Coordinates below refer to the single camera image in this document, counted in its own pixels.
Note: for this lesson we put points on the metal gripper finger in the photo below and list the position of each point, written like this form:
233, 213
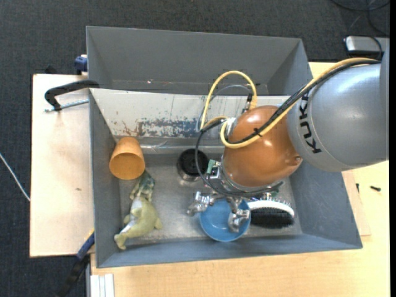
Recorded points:
237, 219
200, 202

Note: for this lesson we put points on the blue bowl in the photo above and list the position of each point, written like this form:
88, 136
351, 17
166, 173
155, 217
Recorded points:
216, 223

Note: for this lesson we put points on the grey metal bin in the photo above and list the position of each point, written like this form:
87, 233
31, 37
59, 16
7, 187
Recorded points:
173, 203

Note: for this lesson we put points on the white and black brush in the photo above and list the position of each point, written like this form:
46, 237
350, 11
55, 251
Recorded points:
272, 216

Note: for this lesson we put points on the black round disc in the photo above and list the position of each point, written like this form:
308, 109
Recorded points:
188, 161

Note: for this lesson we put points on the dark green toy animal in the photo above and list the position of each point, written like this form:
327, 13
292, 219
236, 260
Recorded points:
144, 187

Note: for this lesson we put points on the yellow-green toy dolphin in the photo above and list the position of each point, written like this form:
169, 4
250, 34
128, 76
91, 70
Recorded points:
143, 220

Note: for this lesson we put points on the orange plastic cup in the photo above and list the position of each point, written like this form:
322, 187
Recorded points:
127, 162

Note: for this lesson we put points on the small black screw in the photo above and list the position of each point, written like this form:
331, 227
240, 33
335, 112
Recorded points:
375, 188

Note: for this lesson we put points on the pale wood board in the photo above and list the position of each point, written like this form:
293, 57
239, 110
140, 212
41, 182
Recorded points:
58, 166

